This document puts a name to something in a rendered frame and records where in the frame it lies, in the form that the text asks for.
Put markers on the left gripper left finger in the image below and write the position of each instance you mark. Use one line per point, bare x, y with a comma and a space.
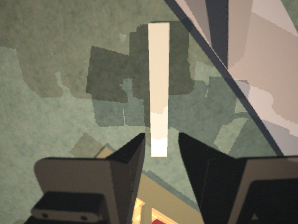
117, 180

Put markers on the grey square stick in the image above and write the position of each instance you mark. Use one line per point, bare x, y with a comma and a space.
159, 72

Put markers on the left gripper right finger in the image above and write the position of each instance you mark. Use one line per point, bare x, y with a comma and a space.
220, 182

